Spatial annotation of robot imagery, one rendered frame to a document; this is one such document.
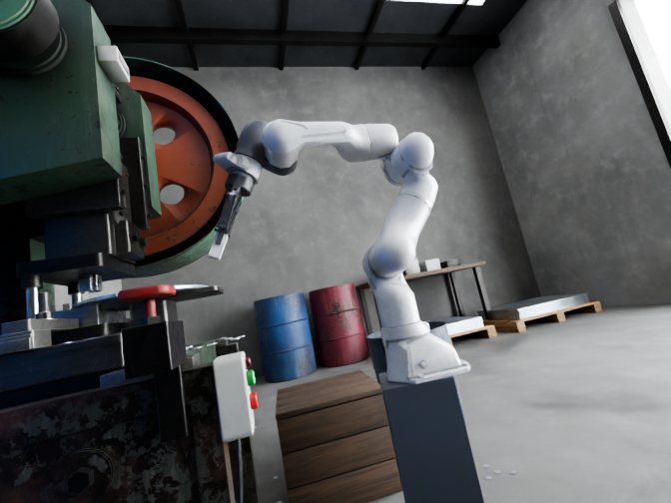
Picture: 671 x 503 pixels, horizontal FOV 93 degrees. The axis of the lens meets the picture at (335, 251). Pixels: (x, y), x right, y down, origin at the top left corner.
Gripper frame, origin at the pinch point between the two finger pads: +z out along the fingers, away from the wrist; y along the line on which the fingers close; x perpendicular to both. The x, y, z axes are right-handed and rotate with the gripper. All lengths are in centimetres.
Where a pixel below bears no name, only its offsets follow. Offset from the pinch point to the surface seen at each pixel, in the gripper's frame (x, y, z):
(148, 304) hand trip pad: 0.6, -33.6, 17.9
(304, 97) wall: 14, 326, -314
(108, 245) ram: 21.4, -7.2, 8.0
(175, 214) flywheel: 25.1, 36.5, -14.1
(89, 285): 24.0, -2.0, 17.8
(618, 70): -318, 134, -338
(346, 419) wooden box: -55, 31, 42
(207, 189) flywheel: 17.6, 36.3, -27.3
